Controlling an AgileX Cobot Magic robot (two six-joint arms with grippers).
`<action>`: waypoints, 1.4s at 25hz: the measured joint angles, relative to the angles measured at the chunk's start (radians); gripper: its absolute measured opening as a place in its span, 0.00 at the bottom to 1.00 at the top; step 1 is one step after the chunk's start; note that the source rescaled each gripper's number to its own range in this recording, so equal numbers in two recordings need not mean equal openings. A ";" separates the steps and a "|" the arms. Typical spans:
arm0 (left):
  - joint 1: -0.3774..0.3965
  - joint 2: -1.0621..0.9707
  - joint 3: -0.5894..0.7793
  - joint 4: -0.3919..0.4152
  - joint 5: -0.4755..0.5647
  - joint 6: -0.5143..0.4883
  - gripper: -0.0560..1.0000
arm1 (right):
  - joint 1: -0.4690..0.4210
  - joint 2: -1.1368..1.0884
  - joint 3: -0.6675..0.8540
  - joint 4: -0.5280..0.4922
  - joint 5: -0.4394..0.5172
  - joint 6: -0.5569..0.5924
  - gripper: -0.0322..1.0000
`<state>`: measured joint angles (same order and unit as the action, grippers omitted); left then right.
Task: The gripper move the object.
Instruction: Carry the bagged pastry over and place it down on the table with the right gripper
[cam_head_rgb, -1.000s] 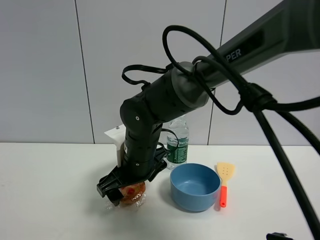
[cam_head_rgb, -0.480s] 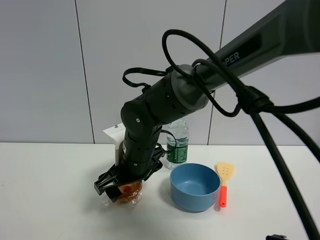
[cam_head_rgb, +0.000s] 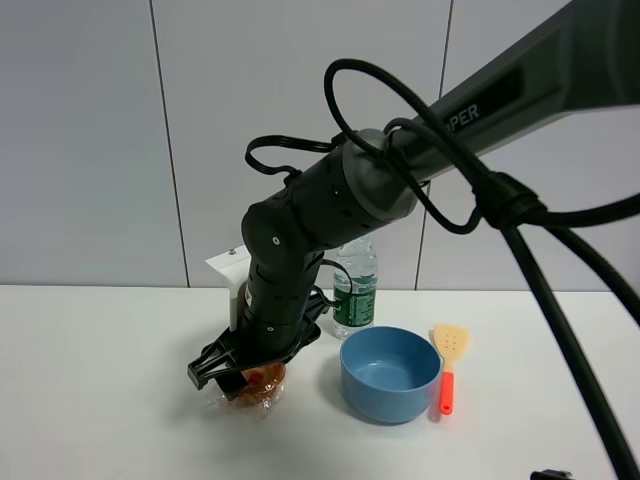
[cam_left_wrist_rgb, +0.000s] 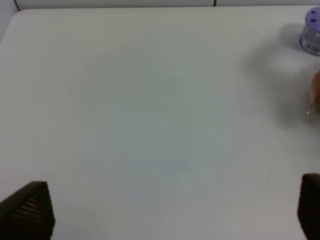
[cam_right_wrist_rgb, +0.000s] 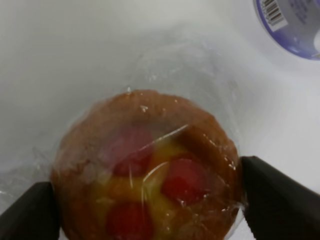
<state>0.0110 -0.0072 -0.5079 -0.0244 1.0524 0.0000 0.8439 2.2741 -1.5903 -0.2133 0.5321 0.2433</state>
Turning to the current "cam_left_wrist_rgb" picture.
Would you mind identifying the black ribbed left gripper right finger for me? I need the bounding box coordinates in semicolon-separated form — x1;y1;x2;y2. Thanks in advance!
297;173;320;240

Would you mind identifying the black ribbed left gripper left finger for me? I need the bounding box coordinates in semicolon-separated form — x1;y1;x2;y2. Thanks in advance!
0;181;56;240

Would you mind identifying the toy fruit tart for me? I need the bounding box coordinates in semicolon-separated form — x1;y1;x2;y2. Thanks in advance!
303;63;320;120

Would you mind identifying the purple lidded clear jar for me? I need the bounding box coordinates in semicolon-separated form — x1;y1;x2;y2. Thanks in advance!
299;6;320;57

